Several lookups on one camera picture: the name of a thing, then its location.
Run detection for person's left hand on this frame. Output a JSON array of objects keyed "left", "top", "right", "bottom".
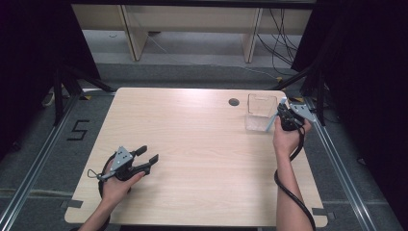
[{"left": 101, "top": 160, "right": 145, "bottom": 208}]

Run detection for person's right hand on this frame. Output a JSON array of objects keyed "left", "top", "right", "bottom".
[{"left": 272, "top": 116, "right": 313, "bottom": 158}]

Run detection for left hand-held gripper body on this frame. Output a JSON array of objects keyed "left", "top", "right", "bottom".
[{"left": 96, "top": 145, "right": 151, "bottom": 182}]

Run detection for aluminium floor rail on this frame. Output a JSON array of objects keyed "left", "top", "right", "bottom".
[
  {"left": 303, "top": 96, "right": 379, "bottom": 231},
  {"left": 0, "top": 92, "right": 82, "bottom": 231}
]

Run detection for bundle of black cables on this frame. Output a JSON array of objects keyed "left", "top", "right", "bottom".
[{"left": 255, "top": 8, "right": 303, "bottom": 77}]

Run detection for blue toothbrush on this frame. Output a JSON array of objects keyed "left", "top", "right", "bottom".
[{"left": 265, "top": 97, "right": 288, "bottom": 132}]

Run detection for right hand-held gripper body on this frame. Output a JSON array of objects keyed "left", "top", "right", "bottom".
[{"left": 278, "top": 103, "right": 317, "bottom": 132}]

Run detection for black metal stand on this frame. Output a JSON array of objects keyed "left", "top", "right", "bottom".
[
  {"left": 271, "top": 62, "right": 327, "bottom": 127},
  {"left": 52, "top": 64, "right": 115, "bottom": 127}
]

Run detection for black curtain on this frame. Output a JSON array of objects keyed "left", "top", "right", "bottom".
[
  {"left": 291, "top": 0, "right": 408, "bottom": 230},
  {"left": 0, "top": 0, "right": 101, "bottom": 160}
]

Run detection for clear plastic cup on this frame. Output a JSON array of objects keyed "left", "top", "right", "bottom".
[{"left": 244, "top": 92, "right": 279, "bottom": 133}]

